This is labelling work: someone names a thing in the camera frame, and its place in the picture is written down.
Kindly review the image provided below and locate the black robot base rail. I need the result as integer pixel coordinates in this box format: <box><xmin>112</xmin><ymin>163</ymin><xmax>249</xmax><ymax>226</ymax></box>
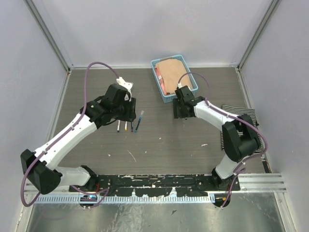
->
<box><xmin>69</xmin><ymin>173</ymin><xmax>239</xmax><ymax>197</ymax></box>

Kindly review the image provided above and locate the teal pen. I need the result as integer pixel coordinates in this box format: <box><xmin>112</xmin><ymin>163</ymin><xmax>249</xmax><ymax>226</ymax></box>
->
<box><xmin>135</xmin><ymin>110</ymin><xmax>144</xmax><ymax>132</ymax></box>

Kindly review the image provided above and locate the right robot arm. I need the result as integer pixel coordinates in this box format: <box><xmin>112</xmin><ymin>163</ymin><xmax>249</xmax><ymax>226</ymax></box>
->
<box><xmin>173</xmin><ymin>84</ymin><xmax>261</xmax><ymax>191</ymax></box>

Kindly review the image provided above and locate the black white striped cloth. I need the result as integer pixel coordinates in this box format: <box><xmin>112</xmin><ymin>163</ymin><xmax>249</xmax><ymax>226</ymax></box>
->
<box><xmin>220</xmin><ymin>104</ymin><xmax>264</xmax><ymax>153</ymax></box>

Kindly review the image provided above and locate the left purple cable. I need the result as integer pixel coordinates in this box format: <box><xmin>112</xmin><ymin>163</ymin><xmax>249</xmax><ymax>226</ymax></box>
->
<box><xmin>20</xmin><ymin>61</ymin><xmax>121</xmax><ymax>208</ymax></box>

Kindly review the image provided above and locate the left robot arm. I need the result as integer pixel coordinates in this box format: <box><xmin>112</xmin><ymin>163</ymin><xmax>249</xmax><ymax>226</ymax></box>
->
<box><xmin>21</xmin><ymin>79</ymin><xmax>136</xmax><ymax>195</ymax></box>

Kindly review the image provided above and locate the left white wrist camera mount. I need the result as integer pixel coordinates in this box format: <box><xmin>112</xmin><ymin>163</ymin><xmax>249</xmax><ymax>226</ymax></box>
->
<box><xmin>116</xmin><ymin>77</ymin><xmax>133</xmax><ymax>102</ymax></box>

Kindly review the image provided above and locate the light blue slotted cable duct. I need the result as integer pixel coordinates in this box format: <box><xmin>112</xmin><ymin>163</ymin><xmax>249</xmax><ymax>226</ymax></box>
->
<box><xmin>36</xmin><ymin>193</ymin><xmax>215</xmax><ymax>204</ymax></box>

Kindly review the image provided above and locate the peach folded towel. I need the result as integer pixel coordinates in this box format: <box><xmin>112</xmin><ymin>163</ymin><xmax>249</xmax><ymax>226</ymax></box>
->
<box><xmin>154</xmin><ymin>58</ymin><xmax>187</xmax><ymax>96</ymax></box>

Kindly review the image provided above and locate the white marker with blue end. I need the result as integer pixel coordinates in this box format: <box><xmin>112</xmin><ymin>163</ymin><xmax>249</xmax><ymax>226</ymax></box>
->
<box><xmin>117</xmin><ymin>120</ymin><xmax>121</xmax><ymax>132</ymax></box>

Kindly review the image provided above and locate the light blue perforated basket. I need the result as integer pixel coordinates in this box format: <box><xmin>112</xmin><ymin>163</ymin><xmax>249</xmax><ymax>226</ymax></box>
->
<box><xmin>151</xmin><ymin>55</ymin><xmax>198</xmax><ymax>103</ymax></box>

